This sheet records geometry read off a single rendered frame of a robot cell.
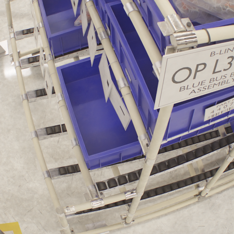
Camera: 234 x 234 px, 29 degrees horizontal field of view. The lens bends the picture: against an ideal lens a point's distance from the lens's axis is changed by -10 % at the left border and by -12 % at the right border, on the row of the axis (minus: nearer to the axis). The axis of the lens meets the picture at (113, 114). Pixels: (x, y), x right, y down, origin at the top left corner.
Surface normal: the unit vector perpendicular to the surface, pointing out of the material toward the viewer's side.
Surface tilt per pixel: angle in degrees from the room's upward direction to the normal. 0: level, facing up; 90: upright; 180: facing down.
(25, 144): 0
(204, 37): 45
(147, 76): 4
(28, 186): 0
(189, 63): 90
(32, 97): 11
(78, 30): 90
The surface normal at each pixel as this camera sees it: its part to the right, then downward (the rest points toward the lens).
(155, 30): -0.94, 0.33
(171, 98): 0.32, 0.86
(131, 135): 0.00, -0.43
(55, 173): 0.22, -0.48
